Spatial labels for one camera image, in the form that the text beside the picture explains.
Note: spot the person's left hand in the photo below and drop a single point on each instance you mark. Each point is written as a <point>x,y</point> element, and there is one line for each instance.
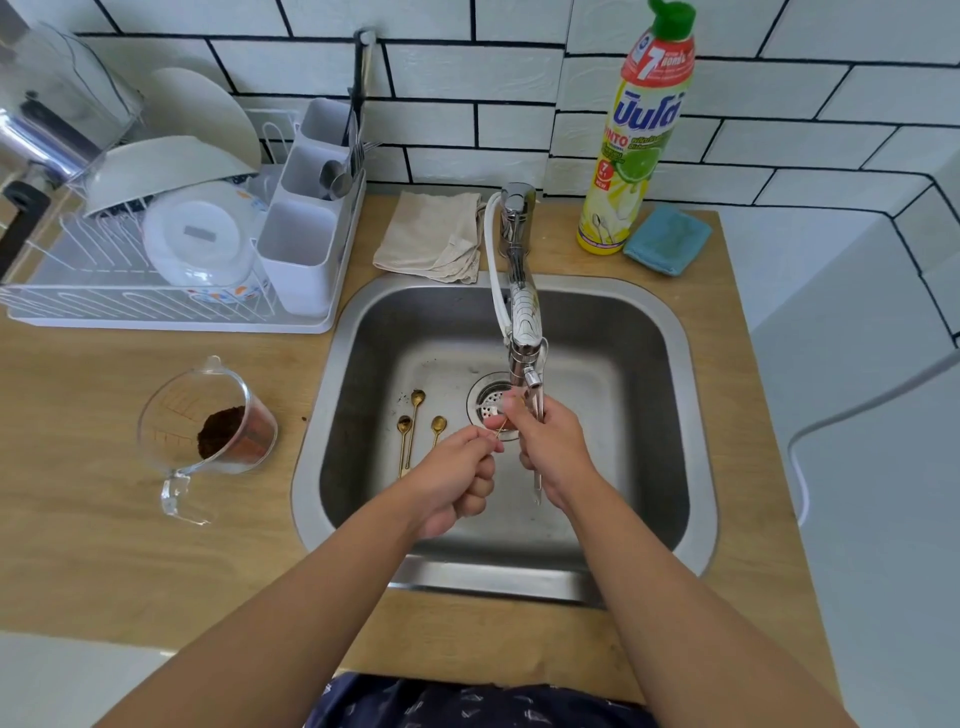
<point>446,484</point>

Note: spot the person's right hand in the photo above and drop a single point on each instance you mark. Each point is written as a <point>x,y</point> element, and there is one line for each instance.
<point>555,454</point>

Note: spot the person's right thumb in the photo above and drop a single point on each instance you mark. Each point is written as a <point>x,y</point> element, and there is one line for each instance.
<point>516,416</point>

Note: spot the person's left thumb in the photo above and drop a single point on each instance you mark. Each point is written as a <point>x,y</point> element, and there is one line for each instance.
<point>480,440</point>

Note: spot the gold teaspoon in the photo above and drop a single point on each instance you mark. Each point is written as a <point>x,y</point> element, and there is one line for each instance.
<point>499,427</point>
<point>416,397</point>
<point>439,425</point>
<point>403,426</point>

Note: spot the person's left forearm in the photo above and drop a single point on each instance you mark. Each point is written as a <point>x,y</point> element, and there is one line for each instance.
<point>300,622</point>

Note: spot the person's right forearm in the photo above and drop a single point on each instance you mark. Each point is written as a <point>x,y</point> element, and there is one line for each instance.
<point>675,615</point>

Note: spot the metal sink drain strainer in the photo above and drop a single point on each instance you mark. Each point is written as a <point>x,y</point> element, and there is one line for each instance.
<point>484,390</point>

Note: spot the stainless steel sink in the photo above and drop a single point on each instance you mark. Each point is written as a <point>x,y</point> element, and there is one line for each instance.
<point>420,352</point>

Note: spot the chrome faucet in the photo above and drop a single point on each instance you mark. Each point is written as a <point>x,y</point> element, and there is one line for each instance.
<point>519,300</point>

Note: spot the beige folded cloth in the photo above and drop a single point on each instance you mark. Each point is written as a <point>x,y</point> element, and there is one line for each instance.
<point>427,236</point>

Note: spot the blue cleaning cloth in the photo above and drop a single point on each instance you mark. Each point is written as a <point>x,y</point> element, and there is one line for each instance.
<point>667,240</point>

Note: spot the brown coffee grounds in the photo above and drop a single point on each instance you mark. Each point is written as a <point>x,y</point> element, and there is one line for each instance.
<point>221,431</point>

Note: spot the person's dark patterned shorts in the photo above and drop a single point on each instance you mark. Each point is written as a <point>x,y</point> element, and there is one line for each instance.
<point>480,705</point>

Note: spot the white plastic cutlery holder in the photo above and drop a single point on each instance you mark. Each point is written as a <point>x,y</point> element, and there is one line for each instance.
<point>296,247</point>

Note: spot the yellow dish soap bottle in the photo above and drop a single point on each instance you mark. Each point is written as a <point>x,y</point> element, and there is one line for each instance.
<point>630,150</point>

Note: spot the silver spoon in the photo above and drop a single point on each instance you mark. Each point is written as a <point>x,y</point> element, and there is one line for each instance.
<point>334,178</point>

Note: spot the clear plastic measuring cup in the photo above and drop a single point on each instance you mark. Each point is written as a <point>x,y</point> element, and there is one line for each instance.
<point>180,420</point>

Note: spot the silver fork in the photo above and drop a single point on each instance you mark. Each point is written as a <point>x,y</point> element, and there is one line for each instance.
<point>361,154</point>

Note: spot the grey ceramic bowl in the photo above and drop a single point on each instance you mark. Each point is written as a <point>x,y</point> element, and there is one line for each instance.
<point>165,169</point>

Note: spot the cream round plate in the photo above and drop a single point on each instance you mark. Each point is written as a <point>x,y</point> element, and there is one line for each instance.
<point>202,105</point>

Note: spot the clear blender jar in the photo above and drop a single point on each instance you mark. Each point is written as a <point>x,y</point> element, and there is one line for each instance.
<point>60,105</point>

